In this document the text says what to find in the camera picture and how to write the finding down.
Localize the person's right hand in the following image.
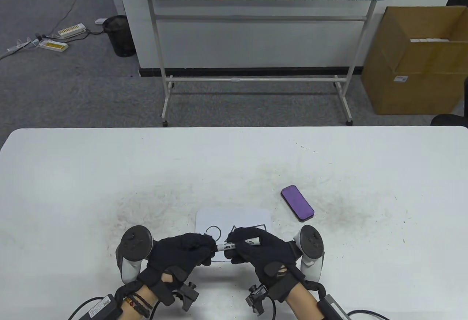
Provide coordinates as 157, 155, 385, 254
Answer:
224, 227, 306, 302

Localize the person's left hand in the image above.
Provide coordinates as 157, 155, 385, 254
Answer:
137, 232, 216, 306

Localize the black and white marker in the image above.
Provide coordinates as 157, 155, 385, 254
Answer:
214, 237, 262, 252

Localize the small white whiteboard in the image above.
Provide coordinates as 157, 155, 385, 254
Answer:
195, 209, 272, 263

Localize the purple whiteboard eraser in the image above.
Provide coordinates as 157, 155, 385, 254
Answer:
281, 185, 315, 223

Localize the person's left forearm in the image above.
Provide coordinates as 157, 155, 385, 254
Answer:
120, 283, 162, 317

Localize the person's right forearm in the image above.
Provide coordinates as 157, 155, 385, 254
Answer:
285, 283, 327, 320

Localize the black grey left controller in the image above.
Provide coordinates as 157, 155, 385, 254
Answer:
116, 226, 154, 285

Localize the black grey controller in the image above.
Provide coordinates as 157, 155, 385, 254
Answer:
116, 226, 154, 285
294, 225, 325, 282

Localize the black grey right controller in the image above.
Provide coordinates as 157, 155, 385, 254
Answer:
294, 225, 325, 282

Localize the black right wrist sensor box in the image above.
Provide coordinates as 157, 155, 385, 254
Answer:
317, 294, 352, 320

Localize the black wrist sensor box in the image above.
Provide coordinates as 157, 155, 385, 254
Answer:
79, 294, 123, 320
317, 294, 352, 320

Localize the black left wrist sensor box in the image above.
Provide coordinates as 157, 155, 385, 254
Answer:
79, 294, 123, 320

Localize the black mesh wastebasket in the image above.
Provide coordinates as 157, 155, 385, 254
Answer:
102, 15, 137, 58

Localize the brown cardboard box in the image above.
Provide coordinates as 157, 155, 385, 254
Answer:
361, 6, 468, 116

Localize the black chair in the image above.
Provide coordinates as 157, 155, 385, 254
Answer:
430, 114, 468, 127

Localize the white yellow power strip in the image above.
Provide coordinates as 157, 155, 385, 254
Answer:
58, 24, 86, 39
38, 40, 69, 52

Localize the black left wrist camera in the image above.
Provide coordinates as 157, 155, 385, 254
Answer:
175, 282, 200, 312

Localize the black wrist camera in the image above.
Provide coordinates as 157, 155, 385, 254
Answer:
175, 282, 200, 312
245, 284, 269, 317

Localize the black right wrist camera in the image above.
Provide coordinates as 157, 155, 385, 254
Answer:
245, 284, 269, 317

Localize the beaded bracelet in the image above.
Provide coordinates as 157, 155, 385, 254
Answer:
124, 293, 151, 317

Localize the black left box cable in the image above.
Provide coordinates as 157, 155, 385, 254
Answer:
68, 297, 107, 320

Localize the black box cable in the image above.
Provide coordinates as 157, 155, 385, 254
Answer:
68, 297, 107, 320
347, 310, 392, 320

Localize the black right box cable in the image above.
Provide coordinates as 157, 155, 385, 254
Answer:
347, 310, 392, 320

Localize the grey floor cable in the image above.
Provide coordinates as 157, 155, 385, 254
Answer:
44, 0, 90, 39

